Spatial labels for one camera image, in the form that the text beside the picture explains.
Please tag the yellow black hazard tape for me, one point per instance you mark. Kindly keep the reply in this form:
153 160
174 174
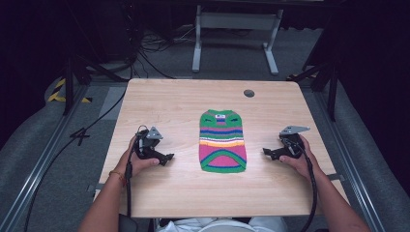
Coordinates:
61 93

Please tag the aluminium floor rail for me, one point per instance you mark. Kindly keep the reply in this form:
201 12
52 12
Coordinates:
35 170
348 154

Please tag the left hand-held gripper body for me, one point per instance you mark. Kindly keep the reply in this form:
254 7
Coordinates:
147 141

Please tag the white metal table frame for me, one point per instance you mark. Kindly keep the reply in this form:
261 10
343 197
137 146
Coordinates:
237 38

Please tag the striped knitted pet sweater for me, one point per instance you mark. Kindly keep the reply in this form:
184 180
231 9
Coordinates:
222 141

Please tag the black metal stand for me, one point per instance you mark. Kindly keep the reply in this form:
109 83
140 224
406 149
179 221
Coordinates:
322 83
80 77

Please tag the person's left hand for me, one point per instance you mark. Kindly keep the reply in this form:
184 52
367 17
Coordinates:
138 162

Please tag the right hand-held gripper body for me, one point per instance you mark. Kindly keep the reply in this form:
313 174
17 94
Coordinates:
291 141

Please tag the person's right hand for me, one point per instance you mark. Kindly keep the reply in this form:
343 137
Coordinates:
301 161

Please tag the person's white clothing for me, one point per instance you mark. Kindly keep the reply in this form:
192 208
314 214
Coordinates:
222 225

